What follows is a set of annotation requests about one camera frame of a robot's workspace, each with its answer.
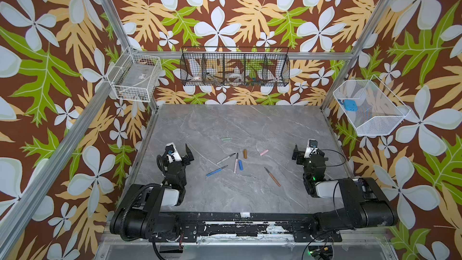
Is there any brown pen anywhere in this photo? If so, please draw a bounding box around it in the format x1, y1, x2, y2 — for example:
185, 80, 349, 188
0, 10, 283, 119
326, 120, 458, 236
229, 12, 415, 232
264, 167, 281, 187

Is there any pink pen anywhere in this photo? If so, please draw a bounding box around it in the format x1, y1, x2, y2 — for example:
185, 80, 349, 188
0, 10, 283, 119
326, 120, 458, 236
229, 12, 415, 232
233, 153, 239, 174

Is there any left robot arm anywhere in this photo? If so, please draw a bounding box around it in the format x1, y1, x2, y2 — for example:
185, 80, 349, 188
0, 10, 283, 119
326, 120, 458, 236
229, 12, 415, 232
109, 143, 194, 241

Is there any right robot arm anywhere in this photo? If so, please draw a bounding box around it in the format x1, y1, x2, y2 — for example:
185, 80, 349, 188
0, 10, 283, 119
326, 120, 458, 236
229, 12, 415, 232
292, 140, 398, 234

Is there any blue pen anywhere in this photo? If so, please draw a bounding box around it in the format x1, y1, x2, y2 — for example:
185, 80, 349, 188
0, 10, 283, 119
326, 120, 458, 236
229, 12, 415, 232
206, 165, 228, 177

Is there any green pen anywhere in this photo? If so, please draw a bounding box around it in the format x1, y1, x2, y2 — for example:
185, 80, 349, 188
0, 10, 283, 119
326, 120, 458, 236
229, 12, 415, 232
216, 153, 236, 165

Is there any blue object in basket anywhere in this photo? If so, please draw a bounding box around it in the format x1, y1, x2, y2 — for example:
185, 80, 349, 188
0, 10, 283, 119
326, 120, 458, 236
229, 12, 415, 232
342, 99, 358, 112

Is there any white mesh basket right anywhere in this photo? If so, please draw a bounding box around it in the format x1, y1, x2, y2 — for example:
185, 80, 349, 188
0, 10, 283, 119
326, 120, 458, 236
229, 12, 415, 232
333, 76, 411, 137

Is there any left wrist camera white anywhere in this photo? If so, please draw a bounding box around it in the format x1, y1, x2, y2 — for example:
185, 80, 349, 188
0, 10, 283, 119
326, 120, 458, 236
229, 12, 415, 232
166, 143, 182, 163

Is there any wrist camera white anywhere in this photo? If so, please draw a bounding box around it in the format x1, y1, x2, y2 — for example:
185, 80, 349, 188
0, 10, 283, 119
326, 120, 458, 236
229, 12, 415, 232
166, 143, 182, 163
304, 139, 317, 158

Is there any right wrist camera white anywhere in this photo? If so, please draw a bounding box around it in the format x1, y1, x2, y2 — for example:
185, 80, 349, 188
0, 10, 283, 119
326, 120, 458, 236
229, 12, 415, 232
304, 139, 317, 158

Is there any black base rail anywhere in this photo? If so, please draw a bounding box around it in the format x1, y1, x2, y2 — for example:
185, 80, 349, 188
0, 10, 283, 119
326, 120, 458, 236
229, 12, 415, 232
153, 211, 342, 243

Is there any white wire basket left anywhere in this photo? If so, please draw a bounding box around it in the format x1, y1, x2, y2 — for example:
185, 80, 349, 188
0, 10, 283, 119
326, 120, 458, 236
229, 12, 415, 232
108, 49, 162, 102

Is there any black wire basket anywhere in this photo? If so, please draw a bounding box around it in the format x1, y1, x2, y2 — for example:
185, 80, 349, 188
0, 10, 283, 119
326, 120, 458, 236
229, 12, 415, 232
179, 46, 291, 87

